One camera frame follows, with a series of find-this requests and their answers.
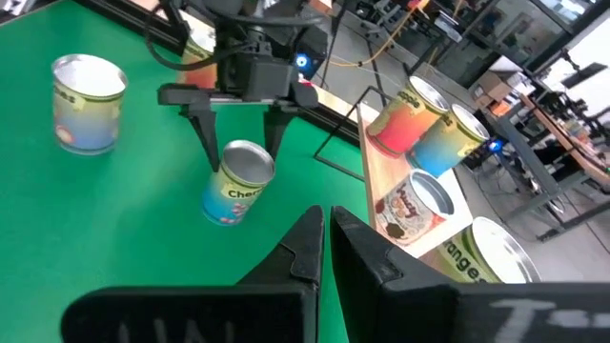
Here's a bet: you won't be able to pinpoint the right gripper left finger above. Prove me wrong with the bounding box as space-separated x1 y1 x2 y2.
60 204 326 343

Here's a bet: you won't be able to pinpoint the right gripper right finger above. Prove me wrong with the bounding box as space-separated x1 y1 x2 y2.
330 205 610 343

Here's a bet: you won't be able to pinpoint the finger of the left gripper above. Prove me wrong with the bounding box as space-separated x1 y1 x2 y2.
262 105 299 161
178 102 222 173

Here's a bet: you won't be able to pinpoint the Pineapple label tin can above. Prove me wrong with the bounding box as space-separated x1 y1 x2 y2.
365 74 452 160
178 18 220 91

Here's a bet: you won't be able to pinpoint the Cherries label tin can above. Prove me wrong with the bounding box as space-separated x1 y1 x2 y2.
200 139 276 227
407 103 491 179

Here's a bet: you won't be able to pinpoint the Oranges label tin can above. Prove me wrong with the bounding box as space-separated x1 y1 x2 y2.
436 216 543 285

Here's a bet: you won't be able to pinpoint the small saucy meatballs tin can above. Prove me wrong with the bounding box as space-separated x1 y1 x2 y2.
374 169 457 248

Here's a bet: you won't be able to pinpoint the Peaches label tin can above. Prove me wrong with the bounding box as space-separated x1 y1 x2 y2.
51 52 129 157

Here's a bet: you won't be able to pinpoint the wooden shelf with black legs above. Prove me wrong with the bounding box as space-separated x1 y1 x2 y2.
312 85 476 261

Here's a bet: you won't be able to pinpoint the green table mat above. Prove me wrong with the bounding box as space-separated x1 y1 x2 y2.
0 0 382 343

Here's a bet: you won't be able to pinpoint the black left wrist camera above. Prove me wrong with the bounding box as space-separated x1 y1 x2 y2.
290 27 330 80

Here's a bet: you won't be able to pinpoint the black aluminium table frame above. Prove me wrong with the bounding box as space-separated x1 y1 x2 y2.
71 0 363 144

